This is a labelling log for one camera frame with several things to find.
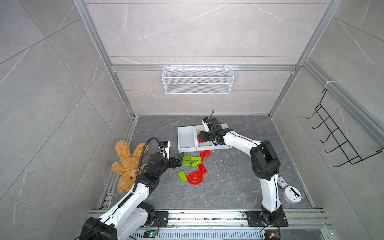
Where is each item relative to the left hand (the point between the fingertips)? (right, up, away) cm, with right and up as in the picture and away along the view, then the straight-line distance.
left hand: (176, 149), depth 82 cm
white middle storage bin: (+13, +11, +20) cm, 26 cm away
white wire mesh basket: (+13, +45, +19) cm, 50 cm away
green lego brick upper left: (+5, -8, +13) cm, 16 cm away
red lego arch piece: (+10, -18, +4) cm, 21 cm away
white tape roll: (+63, -24, -4) cm, 67 cm away
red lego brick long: (+15, -6, +13) cm, 21 cm away
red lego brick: (+15, -13, +8) cm, 22 cm away
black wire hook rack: (+77, +9, -13) cm, 79 cm away
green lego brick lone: (+3, -17, +4) cm, 17 cm away
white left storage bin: (+5, +4, +26) cm, 26 cm away
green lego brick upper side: (+9, -8, +11) cm, 16 cm away
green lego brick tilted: (+10, -11, +8) cm, 17 cm away
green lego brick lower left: (+5, -10, +11) cm, 16 cm away
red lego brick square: (+18, -5, +16) cm, 25 cm away
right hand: (+15, +8, +16) cm, 24 cm away
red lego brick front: (+13, +4, +18) cm, 22 cm away
